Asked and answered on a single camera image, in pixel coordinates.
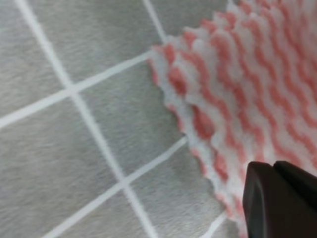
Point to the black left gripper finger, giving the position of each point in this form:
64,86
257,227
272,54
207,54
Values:
280,201

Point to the pink wavy striped towel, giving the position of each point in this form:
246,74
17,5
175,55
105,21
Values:
243,87

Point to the grey grid tablecloth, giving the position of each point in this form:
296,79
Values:
88,148

